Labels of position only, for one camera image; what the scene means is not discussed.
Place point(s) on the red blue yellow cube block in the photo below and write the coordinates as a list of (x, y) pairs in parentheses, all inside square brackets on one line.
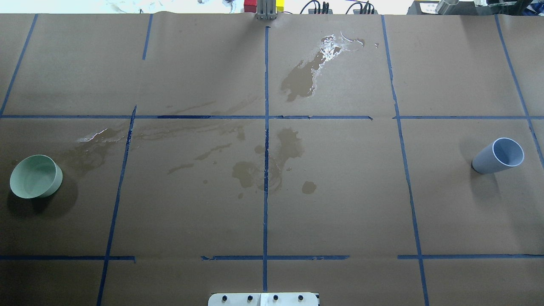
[(256, 5)]

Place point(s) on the blue plastic cup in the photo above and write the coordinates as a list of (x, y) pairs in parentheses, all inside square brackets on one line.
[(502, 154)]

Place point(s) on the crumpled white tissue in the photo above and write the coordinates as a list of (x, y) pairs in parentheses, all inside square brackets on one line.
[(135, 6)]

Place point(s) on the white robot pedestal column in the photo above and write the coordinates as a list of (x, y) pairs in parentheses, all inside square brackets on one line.
[(265, 299)]

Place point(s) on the small metal cylinder weight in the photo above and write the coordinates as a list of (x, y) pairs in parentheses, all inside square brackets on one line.
[(446, 7)]

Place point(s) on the aluminium frame post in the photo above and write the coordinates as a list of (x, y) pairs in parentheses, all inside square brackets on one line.
[(268, 13)]

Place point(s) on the black electronics board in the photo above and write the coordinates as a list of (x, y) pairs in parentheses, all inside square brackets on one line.
[(316, 7), (361, 8)]

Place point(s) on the mint green bowl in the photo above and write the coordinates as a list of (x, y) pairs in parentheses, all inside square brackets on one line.
[(36, 176)]

